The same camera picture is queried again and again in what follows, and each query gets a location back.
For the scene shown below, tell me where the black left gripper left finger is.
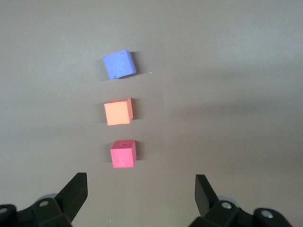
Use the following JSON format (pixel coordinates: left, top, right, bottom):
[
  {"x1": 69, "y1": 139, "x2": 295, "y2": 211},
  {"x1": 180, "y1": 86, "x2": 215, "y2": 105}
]
[{"x1": 0, "y1": 172, "x2": 89, "y2": 227}]

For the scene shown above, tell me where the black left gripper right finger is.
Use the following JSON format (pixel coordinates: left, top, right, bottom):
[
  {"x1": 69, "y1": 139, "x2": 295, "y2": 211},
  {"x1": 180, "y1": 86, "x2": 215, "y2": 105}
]
[{"x1": 190, "y1": 174, "x2": 291, "y2": 227}]

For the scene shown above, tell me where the orange foam block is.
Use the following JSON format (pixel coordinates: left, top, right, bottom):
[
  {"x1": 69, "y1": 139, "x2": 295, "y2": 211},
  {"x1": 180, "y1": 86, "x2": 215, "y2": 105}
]
[{"x1": 103, "y1": 98, "x2": 134, "y2": 126}]

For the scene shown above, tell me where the red foam block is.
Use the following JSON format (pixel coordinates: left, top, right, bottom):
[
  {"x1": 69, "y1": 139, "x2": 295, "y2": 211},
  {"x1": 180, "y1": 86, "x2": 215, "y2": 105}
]
[{"x1": 110, "y1": 139, "x2": 137, "y2": 169}]

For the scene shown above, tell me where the brown table mat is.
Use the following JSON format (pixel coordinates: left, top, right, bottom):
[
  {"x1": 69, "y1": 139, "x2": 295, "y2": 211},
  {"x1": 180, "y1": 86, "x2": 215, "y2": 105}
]
[{"x1": 0, "y1": 0, "x2": 303, "y2": 227}]

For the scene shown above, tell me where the purple foam block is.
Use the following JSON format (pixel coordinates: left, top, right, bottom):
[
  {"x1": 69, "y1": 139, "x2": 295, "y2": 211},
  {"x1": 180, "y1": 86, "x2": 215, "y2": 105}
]
[{"x1": 102, "y1": 49, "x2": 138, "y2": 80}]

